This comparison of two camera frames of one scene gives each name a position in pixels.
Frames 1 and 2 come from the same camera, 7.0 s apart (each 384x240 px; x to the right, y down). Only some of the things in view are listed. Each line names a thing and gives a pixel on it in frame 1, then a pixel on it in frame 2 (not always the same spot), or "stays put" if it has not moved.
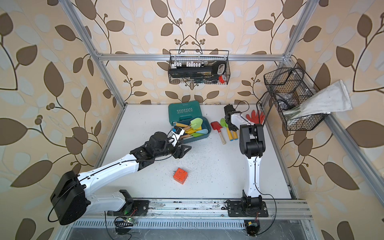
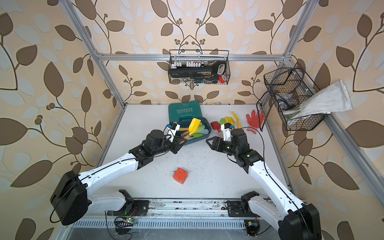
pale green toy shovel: x=196 y=123 → x=200 y=128
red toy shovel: x=216 y=125 stays put
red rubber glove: x=256 y=119 stays put
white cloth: x=331 y=98 stays put
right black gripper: x=232 y=128 → x=216 y=143
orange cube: x=180 y=176 stays put
